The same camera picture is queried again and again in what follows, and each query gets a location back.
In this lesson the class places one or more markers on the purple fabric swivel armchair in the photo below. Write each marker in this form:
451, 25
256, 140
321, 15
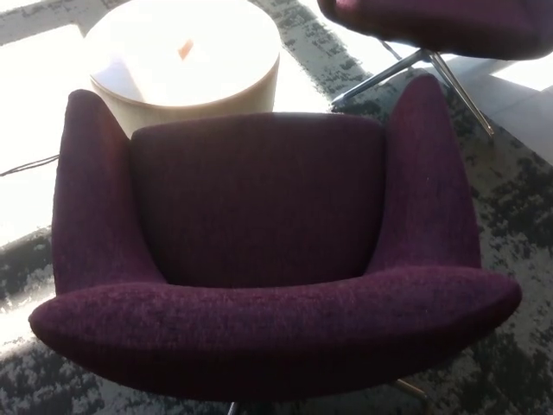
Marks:
440, 26
268, 311

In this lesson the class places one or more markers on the round beige side table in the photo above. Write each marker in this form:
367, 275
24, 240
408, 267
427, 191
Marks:
181, 56

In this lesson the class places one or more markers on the small orange card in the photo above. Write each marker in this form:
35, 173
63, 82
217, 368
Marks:
185, 47

